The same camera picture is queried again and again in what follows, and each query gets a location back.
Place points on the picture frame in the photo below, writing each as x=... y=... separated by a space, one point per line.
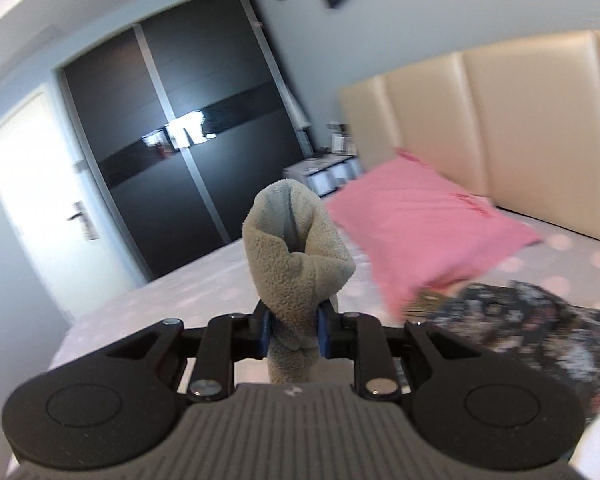
x=341 y=140

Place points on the white nightstand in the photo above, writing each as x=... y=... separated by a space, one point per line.
x=325 y=172

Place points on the black sliding wardrobe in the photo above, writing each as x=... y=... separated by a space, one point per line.
x=180 y=160

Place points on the white door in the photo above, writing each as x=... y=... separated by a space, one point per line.
x=40 y=200

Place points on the beige padded headboard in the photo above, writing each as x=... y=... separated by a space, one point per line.
x=520 y=125

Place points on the dark floral garment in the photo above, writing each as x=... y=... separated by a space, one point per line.
x=530 y=330

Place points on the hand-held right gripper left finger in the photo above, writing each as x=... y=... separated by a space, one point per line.
x=265 y=332

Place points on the beige fleece hoodie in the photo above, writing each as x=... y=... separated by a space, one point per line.
x=290 y=270

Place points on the pink dotted bed sheet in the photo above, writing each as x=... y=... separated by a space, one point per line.
x=190 y=290

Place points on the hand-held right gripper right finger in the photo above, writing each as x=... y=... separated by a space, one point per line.
x=323 y=332

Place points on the pink pillow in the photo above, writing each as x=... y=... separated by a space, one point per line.
x=420 y=225

